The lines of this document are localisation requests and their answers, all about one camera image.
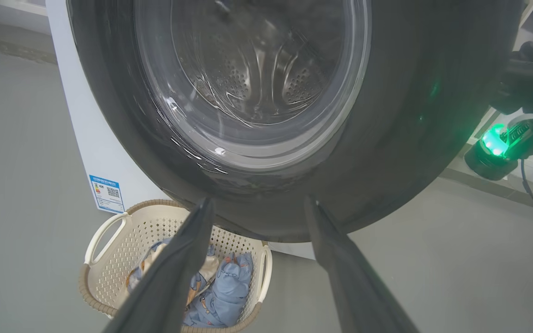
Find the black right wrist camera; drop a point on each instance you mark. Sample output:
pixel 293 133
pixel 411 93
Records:
pixel 486 162

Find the blue garment with beige lining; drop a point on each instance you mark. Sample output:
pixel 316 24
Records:
pixel 147 262

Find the blue energy label sticker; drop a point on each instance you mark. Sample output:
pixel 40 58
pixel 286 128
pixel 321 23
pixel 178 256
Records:
pixel 107 193

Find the white washing machine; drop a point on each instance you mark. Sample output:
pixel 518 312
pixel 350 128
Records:
pixel 90 138

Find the cream perforated laundry basket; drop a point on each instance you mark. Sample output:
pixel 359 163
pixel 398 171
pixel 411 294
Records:
pixel 109 273

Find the dark round washing machine door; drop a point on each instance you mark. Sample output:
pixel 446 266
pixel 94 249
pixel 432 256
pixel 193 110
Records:
pixel 387 138

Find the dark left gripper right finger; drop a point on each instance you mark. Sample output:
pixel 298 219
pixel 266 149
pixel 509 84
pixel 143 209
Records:
pixel 354 286

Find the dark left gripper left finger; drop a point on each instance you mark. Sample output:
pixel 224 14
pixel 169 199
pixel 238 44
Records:
pixel 164 286

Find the blue patterned garment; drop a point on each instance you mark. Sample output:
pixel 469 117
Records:
pixel 229 291

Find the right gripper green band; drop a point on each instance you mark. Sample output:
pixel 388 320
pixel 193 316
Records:
pixel 525 78

